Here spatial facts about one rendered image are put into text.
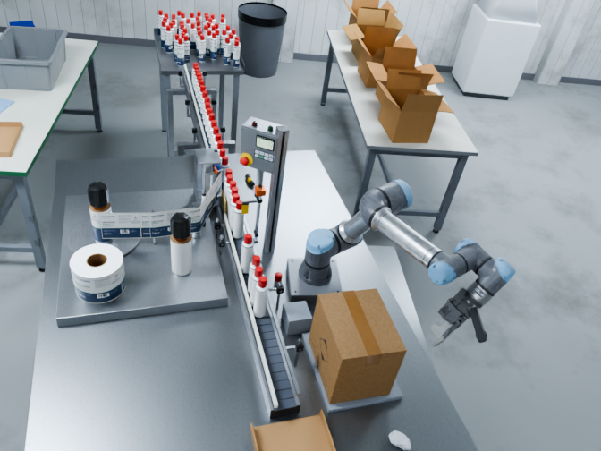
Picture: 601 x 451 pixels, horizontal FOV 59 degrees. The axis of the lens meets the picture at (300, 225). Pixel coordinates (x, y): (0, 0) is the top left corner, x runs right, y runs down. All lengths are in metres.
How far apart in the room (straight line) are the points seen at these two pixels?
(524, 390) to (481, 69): 4.16
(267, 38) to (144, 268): 4.09
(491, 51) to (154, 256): 5.05
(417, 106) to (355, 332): 2.08
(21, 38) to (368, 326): 3.44
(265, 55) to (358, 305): 4.51
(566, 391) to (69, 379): 2.77
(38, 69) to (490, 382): 3.46
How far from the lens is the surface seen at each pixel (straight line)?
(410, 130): 3.75
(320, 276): 2.35
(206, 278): 2.36
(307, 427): 2.01
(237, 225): 2.50
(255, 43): 6.12
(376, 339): 1.92
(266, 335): 2.16
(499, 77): 6.85
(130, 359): 2.17
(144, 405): 2.05
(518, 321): 3.92
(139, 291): 2.33
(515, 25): 6.66
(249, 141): 2.25
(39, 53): 4.55
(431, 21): 7.10
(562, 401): 3.63
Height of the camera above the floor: 2.56
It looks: 39 degrees down
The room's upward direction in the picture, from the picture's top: 9 degrees clockwise
